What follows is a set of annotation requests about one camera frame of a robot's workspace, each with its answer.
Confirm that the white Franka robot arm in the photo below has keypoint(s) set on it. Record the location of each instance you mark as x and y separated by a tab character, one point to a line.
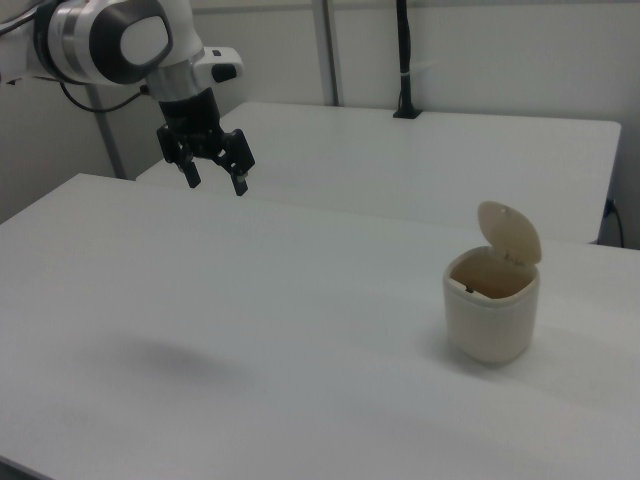
75	45

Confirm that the white cylindrical cup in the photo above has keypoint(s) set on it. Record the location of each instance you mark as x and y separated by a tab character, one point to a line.
492	325

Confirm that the black camera pole with base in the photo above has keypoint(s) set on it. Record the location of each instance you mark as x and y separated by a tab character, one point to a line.
405	60

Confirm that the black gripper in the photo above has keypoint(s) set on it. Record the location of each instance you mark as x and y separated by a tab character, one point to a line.
192	115

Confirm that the grey metal partition post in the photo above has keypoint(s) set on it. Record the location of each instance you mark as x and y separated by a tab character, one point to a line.
107	140
328	50

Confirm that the white side table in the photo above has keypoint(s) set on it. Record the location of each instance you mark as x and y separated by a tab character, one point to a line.
400	165

